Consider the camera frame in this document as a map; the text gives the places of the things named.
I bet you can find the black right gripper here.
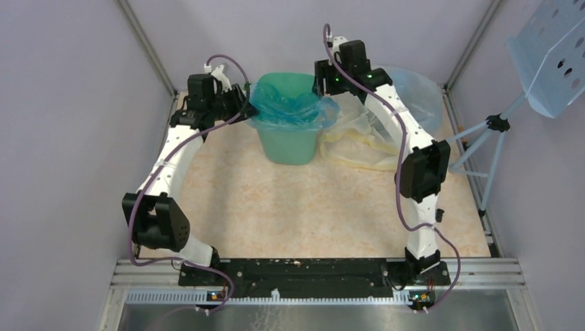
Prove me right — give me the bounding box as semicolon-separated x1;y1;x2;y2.
311;59;350;99

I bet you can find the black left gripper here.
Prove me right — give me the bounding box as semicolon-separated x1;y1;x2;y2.
208;83;259;125

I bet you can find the blue plastic trash bag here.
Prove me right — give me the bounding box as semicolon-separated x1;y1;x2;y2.
247;83;340;131

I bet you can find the clear yellow-edged plastic bag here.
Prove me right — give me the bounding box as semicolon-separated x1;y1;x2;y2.
319;66;443;171

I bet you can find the green plastic trash bin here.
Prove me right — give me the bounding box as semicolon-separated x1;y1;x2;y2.
254;72;320;166

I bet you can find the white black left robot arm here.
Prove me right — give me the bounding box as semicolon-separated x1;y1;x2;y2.
121;73;258;285

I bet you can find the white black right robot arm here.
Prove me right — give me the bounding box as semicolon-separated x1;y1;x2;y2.
313;37;450;284

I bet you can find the light blue tripod stand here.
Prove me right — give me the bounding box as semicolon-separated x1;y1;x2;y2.
447;92;526;218

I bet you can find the small black plastic part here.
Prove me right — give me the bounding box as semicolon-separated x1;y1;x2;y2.
435;208;445;223

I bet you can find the perforated light blue panel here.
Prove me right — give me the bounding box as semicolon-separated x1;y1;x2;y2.
506;0;584;119

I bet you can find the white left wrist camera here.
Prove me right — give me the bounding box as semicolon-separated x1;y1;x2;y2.
204;64;232;92

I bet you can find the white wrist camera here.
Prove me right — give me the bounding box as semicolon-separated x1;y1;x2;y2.
330;36;348;56
204;64;232;92

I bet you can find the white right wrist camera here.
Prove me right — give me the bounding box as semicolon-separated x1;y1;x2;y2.
330;36;348;56

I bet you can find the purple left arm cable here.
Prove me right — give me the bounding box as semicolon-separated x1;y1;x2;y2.
126;54;251;316

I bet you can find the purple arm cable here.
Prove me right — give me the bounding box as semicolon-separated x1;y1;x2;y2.
322;23;462;314
126;54;251;316

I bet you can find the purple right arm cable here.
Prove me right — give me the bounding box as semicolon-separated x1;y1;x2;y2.
322;23;462;314

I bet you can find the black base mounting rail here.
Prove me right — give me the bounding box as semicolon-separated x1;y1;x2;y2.
178;258;451;299

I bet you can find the white cable duct strip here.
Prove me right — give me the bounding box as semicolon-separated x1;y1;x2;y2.
126;289;411;305

